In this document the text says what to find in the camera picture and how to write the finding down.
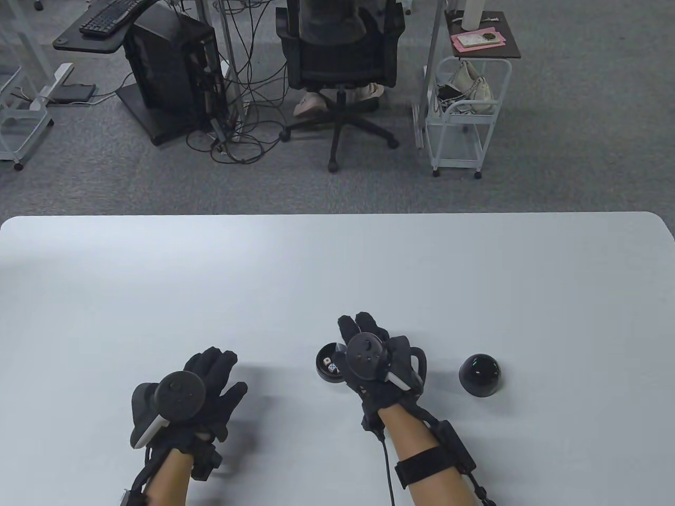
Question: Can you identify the person's left hand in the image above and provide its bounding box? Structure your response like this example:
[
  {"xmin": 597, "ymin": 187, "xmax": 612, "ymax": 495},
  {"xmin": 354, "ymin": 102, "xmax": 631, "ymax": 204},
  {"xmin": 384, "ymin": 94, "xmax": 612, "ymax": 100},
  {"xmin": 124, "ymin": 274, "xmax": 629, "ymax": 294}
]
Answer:
[{"xmin": 150, "ymin": 346, "xmax": 249, "ymax": 481}]

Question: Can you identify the person's right hand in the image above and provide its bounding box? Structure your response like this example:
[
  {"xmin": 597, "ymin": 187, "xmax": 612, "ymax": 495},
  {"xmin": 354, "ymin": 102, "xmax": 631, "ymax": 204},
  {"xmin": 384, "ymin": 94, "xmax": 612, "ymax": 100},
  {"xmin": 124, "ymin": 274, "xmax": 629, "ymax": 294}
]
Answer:
[{"xmin": 332, "ymin": 311, "xmax": 422, "ymax": 434}]

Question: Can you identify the black dice shaker base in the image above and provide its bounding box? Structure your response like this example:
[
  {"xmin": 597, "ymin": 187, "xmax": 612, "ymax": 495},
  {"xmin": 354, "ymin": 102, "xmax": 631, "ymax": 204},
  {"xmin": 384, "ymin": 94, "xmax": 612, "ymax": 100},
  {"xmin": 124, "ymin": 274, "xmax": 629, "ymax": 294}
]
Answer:
[{"xmin": 315, "ymin": 343, "xmax": 349, "ymax": 382}]

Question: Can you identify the black dice shaker dome cover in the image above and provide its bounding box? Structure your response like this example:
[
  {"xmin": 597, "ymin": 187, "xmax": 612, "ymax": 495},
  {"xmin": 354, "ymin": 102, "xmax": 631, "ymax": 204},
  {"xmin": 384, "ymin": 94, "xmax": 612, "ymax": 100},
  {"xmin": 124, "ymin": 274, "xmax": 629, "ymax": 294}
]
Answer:
[{"xmin": 458, "ymin": 353, "xmax": 502, "ymax": 399}]

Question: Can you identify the person's right forearm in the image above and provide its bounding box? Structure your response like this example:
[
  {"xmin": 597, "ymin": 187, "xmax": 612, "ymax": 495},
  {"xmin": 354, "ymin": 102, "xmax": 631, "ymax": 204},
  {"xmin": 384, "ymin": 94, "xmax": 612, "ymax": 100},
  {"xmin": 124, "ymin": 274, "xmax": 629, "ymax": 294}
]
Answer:
[{"xmin": 378, "ymin": 403, "xmax": 478, "ymax": 506}]

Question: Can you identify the person's left forearm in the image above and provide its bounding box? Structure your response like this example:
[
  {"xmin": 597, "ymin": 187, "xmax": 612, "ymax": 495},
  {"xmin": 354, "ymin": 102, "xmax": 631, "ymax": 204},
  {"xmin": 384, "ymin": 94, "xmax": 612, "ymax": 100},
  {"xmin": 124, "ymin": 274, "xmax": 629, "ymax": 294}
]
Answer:
[{"xmin": 144, "ymin": 450, "xmax": 194, "ymax": 506}]

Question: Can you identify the black right forearm sensor pack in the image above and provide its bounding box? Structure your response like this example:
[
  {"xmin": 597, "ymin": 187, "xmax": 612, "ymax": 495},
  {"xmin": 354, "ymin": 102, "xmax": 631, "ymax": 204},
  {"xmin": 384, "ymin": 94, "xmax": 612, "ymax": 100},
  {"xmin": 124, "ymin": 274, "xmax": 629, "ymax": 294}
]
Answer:
[{"xmin": 432, "ymin": 420, "xmax": 477, "ymax": 474}]

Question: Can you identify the black right hand controller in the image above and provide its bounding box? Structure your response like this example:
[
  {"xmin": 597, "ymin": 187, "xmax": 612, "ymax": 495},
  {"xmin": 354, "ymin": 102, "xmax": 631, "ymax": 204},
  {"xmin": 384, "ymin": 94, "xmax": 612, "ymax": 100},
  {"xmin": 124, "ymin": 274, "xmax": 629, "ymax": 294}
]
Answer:
[{"xmin": 345, "ymin": 333, "xmax": 428, "ymax": 394}]

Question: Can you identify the black hand controller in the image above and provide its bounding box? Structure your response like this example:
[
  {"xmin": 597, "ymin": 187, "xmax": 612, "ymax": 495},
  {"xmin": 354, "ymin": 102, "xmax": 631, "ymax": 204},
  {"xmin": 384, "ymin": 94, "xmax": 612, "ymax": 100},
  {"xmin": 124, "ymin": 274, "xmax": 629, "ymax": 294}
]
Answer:
[
  {"xmin": 130, "ymin": 371, "xmax": 207, "ymax": 450},
  {"xmin": 345, "ymin": 333, "xmax": 428, "ymax": 394}
]

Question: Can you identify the black left hand controller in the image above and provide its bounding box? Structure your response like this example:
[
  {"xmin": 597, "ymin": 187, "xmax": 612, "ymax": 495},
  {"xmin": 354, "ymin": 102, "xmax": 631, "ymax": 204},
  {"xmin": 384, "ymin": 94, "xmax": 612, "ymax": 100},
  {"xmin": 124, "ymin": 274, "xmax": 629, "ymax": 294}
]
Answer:
[{"xmin": 130, "ymin": 371, "xmax": 207, "ymax": 450}]

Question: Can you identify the white rolling cart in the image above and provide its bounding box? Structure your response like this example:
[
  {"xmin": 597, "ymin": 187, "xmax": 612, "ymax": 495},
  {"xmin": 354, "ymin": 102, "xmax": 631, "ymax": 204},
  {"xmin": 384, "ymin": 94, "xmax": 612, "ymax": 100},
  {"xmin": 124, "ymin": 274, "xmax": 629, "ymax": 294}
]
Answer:
[{"xmin": 424, "ymin": 56, "xmax": 514, "ymax": 179}]

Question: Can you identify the black computer stand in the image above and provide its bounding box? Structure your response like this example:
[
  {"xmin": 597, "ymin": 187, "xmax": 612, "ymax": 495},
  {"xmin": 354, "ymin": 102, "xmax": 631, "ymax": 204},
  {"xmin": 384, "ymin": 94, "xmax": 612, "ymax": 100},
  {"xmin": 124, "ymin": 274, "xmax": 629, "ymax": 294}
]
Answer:
[{"xmin": 115, "ymin": 84, "xmax": 214, "ymax": 148}]

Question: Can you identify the black office chair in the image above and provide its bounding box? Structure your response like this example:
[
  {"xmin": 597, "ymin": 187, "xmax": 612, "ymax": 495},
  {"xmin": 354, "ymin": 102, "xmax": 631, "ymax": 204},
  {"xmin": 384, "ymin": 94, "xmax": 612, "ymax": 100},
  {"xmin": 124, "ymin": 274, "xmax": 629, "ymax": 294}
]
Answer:
[{"xmin": 275, "ymin": 0, "xmax": 406, "ymax": 173}]

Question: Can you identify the beige bag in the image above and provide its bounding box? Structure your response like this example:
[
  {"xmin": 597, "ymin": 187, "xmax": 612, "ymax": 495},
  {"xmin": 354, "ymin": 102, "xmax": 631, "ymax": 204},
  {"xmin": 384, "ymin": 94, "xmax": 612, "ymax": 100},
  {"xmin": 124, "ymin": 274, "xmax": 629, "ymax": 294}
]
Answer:
[{"xmin": 446, "ymin": 60, "xmax": 495, "ymax": 115}]

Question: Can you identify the white cart with clear panels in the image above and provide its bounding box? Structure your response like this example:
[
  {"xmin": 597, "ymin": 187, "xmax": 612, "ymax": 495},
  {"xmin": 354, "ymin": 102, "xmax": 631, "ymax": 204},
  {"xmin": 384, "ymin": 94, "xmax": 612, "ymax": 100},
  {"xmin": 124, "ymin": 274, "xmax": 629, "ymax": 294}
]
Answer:
[{"xmin": 0, "ymin": 66, "xmax": 55, "ymax": 171}]

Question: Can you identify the beige notebook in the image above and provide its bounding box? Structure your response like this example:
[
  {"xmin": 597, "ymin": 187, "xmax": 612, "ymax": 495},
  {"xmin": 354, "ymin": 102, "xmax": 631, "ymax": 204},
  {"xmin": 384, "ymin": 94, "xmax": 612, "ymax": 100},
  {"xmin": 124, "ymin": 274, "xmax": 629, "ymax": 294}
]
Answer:
[{"xmin": 456, "ymin": 31, "xmax": 503, "ymax": 49}]

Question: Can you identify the brown side table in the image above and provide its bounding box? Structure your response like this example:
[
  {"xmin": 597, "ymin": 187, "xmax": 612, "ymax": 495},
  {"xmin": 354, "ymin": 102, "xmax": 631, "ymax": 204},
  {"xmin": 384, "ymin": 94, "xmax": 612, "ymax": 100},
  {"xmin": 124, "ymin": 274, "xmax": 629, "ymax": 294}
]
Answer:
[{"xmin": 445, "ymin": 10, "xmax": 522, "ymax": 60}]

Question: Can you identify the black computer tower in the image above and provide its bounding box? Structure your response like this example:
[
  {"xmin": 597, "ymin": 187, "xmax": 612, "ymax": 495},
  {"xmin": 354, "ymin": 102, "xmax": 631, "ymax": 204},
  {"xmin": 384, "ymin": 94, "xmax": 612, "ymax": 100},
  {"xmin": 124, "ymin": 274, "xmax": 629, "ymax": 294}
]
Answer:
[{"xmin": 122, "ymin": 4, "xmax": 230, "ymax": 131}]

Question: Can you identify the black box on floor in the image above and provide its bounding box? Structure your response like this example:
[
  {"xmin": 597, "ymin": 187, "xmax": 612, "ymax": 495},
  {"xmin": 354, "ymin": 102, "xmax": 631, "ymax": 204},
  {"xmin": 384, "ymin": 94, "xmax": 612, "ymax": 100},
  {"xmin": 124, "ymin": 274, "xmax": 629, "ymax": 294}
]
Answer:
[{"xmin": 49, "ymin": 83, "xmax": 98, "ymax": 105}]

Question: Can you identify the white paper roll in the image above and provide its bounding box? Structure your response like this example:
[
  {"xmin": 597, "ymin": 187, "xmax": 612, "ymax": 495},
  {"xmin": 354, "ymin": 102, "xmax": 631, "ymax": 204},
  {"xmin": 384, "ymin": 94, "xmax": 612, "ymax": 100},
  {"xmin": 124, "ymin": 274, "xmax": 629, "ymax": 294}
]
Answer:
[{"xmin": 461, "ymin": 0, "xmax": 486, "ymax": 31}]

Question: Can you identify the white desk foot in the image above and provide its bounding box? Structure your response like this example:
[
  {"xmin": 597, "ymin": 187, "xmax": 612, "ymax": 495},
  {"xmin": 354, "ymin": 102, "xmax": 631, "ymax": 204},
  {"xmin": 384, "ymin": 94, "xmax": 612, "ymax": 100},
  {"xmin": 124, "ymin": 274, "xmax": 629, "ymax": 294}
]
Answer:
[{"xmin": 15, "ymin": 32, "xmax": 75, "ymax": 112}]

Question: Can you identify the black keyboard tray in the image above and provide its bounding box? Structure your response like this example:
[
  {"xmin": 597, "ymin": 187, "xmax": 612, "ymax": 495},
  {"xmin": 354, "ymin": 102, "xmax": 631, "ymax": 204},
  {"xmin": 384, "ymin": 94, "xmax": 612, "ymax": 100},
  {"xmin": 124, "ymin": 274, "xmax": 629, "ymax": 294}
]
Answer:
[{"xmin": 52, "ymin": 0, "xmax": 159, "ymax": 55}]

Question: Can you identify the black keyboard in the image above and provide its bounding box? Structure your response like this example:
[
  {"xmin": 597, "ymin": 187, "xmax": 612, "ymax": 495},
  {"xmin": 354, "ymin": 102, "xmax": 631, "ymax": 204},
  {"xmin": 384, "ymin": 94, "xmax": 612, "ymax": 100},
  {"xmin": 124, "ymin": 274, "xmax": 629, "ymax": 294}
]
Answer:
[{"xmin": 79, "ymin": 0, "xmax": 146, "ymax": 38}]

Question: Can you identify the black left glove cable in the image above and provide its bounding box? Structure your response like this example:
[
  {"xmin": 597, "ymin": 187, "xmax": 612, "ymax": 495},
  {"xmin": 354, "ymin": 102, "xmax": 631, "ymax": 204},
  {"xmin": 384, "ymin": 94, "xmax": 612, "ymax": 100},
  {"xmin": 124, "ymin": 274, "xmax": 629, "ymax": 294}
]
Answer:
[{"xmin": 131, "ymin": 445, "xmax": 160, "ymax": 495}]

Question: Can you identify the black glove cable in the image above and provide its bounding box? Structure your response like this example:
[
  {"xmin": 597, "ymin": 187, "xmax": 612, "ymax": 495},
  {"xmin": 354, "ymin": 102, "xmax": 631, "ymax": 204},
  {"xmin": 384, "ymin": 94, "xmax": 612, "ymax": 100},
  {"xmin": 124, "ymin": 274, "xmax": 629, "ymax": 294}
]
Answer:
[
  {"xmin": 377, "ymin": 430, "xmax": 397, "ymax": 506},
  {"xmin": 131, "ymin": 445, "xmax": 160, "ymax": 495}
]

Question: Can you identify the black right glove cable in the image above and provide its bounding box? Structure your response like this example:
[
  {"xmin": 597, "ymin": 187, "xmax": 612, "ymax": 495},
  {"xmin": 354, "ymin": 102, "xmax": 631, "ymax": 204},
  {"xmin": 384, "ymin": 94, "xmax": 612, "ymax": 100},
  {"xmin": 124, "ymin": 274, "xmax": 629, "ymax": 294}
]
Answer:
[{"xmin": 377, "ymin": 430, "xmax": 397, "ymax": 506}]

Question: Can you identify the black right forearm strap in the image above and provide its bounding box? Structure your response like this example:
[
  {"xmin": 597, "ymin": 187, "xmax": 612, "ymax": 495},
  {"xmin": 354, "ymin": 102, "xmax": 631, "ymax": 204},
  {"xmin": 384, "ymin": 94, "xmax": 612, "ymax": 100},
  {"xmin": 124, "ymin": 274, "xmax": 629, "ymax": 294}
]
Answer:
[{"xmin": 394, "ymin": 445, "xmax": 457, "ymax": 489}]

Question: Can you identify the black sensor pack cable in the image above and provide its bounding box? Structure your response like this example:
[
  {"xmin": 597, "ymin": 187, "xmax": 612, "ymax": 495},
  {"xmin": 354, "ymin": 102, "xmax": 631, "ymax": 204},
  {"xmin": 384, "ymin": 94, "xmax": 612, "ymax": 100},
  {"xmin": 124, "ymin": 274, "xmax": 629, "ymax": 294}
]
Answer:
[{"xmin": 466, "ymin": 471, "xmax": 499, "ymax": 506}]

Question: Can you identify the tangle of black cables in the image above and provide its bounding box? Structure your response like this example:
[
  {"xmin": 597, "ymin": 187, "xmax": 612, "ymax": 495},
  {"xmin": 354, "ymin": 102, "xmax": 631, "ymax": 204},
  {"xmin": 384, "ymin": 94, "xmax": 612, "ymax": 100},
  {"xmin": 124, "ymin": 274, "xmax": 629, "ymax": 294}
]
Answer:
[{"xmin": 185, "ymin": 0, "xmax": 298, "ymax": 166}]

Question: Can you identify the metal frame post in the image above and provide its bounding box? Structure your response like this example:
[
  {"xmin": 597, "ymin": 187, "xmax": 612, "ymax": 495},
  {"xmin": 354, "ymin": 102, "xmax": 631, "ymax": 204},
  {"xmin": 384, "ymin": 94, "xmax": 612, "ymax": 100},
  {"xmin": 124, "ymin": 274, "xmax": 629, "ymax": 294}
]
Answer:
[
  {"xmin": 412, "ymin": 0, "xmax": 448, "ymax": 150},
  {"xmin": 196, "ymin": 0, "xmax": 247, "ymax": 126}
]

